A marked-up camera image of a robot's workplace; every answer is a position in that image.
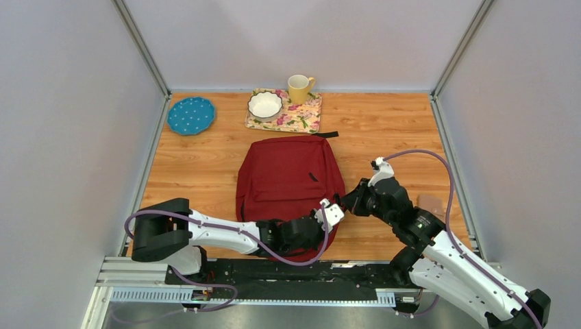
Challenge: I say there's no red backpack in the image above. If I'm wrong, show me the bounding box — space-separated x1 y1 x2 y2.
235 131 347 263

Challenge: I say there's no blue polka dot plate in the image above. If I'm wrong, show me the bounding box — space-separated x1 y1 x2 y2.
166 97 216 136

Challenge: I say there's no floral serving tray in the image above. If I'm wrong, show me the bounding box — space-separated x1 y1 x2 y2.
245 88 323 134

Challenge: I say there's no yellow mug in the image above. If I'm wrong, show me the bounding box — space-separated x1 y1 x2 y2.
288 75 316 104

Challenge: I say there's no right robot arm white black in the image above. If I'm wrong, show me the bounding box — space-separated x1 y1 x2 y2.
341 178 551 328

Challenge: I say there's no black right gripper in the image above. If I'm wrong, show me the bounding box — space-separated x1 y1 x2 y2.
340 178 395 228

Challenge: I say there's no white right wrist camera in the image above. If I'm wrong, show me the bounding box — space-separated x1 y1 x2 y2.
367 157 395 187

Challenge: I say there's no brown leather wallet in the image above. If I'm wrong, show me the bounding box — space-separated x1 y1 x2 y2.
417 194 445 219

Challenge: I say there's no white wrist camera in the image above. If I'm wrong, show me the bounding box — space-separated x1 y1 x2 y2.
367 157 395 187
314 199 345 233

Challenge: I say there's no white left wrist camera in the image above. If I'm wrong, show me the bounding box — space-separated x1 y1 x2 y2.
314 199 345 233

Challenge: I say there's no white scalloped bowl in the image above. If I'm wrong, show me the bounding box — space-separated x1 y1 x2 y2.
248 91 283 122

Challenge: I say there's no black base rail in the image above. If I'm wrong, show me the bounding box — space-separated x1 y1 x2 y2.
187 258 425 313

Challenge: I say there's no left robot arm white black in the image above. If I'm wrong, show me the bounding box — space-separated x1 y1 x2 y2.
125 198 344 284

